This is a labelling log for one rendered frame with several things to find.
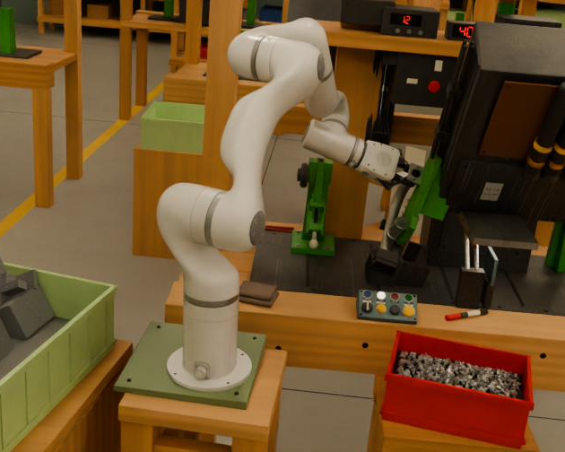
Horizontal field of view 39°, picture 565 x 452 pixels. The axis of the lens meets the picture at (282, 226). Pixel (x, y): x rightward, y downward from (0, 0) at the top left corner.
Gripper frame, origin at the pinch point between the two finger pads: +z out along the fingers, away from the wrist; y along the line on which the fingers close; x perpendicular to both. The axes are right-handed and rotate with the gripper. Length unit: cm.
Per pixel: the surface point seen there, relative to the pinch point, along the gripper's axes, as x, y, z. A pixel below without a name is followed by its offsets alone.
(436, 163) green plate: -13.2, -1.5, 1.8
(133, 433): -8, -90, -48
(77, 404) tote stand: 0, -87, -61
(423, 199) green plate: -6.4, -9.0, 3.2
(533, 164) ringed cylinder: -33.1, -4.1, 18.5
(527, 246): -22.2, -19.2, 26.5
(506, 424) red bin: -29, -66, 25
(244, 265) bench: 30, -31, -32
